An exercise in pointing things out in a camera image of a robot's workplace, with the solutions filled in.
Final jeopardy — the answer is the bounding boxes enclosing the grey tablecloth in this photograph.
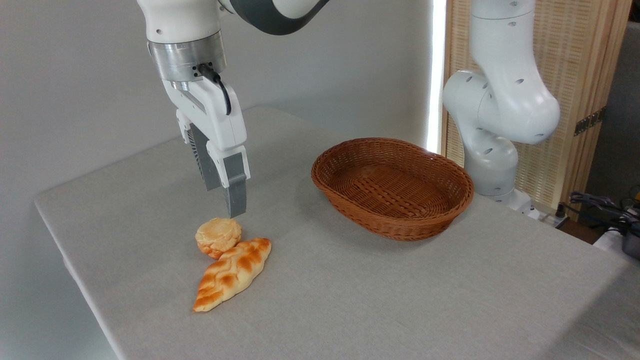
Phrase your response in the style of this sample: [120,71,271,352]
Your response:
[33,104,640,360]

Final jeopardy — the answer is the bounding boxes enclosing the brown wicker oval basket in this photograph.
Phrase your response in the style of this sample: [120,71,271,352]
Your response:
[310,137,475,243]

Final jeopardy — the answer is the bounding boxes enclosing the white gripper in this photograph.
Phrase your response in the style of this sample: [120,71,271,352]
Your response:
[161,75,251,219]

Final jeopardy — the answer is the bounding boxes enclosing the black cable bundle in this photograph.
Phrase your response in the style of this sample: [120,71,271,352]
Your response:
[569,191,640,227]

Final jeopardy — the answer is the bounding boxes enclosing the white power strip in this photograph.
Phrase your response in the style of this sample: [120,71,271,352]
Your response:
[539,210,569,229]

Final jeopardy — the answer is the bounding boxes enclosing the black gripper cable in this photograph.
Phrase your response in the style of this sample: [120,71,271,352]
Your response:
[198,63,233,116]

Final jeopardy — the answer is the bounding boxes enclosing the round golden bread bun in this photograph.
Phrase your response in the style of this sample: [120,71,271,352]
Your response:
[195,217,243,260]

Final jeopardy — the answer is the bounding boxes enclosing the long braided bread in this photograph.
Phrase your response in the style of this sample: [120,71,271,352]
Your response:
[192,237,273,314]

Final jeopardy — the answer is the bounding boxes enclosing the dark metal screen hinge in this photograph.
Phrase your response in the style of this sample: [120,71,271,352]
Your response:
[573,106,607,137]

